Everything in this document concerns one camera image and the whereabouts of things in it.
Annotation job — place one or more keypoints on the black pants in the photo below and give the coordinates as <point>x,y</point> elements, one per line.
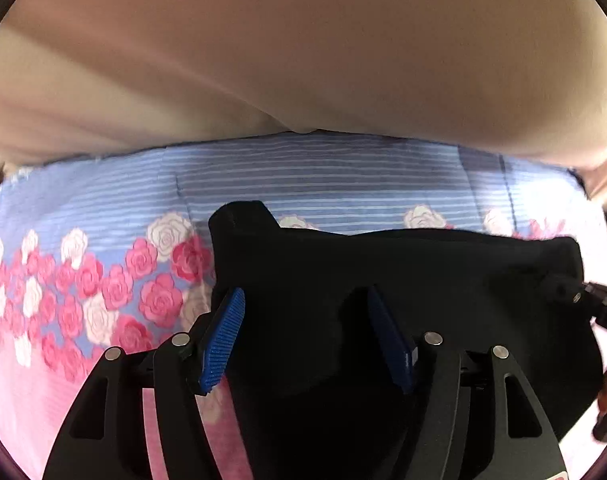
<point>458,270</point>

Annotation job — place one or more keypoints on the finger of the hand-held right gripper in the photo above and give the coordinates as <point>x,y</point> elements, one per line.
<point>566,292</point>

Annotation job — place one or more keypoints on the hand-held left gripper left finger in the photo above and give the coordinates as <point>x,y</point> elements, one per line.
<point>221,342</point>

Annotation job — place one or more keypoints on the beige curtain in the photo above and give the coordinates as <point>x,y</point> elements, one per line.
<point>303,50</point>

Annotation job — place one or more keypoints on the pink floral blanket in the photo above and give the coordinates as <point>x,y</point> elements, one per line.
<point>108,210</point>

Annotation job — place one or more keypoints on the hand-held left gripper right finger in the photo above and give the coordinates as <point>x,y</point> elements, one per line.
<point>396,347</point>

